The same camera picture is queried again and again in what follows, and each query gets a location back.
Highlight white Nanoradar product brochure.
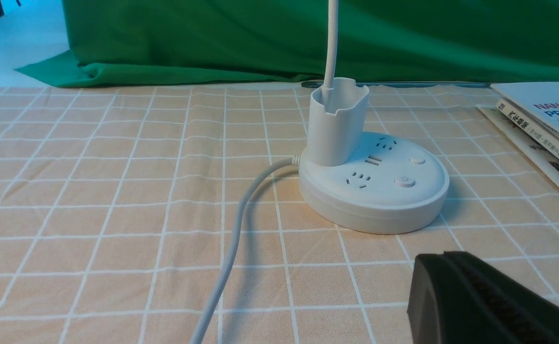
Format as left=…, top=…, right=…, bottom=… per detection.
left=491, top=81, right=559, bottom=133

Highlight middle book under brochure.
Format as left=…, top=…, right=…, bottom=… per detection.
left=496, top=99, right=559, bottom=159

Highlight white lamp power cord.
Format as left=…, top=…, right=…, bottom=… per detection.
left=188, top=156, right=302, bottom=344

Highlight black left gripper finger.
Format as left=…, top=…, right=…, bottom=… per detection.
left=407, top=252, right=559, bottom=344

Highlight bottom thin magazine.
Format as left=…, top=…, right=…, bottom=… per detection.
left=477, top=106, right=559, bottom=188

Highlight green backdrop cloth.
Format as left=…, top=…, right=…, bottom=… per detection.
left=18, top=0, right=559, bottom=88

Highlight orange checked tablecloth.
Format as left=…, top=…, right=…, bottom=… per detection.
left=0, top=86, right=559, bottom=344

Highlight white desk lamp with sockets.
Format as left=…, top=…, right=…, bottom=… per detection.
left=297, top=0, right=450, bottom=235

